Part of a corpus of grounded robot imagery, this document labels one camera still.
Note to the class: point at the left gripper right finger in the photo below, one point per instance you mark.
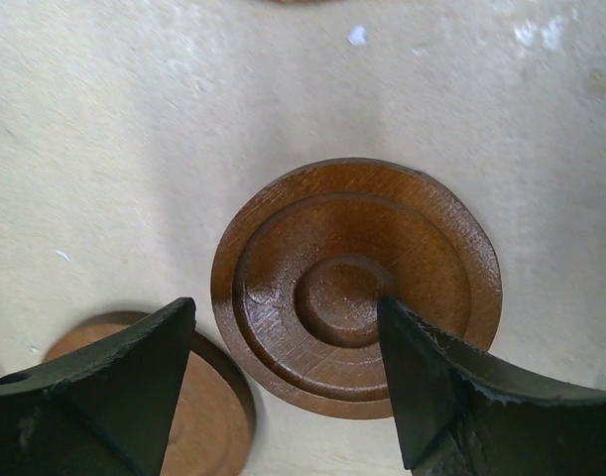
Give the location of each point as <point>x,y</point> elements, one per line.
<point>459,410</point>

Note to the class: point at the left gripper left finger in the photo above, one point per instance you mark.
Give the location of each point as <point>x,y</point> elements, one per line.
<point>104,409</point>

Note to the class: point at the light wood round coaster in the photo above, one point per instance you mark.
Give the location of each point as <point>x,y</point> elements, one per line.
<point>215,421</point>

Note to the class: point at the large brown ringed saucer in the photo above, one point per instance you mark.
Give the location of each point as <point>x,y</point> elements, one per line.
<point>298,273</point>

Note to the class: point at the brown ringed wooden saucer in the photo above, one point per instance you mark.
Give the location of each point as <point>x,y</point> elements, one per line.
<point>298,2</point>

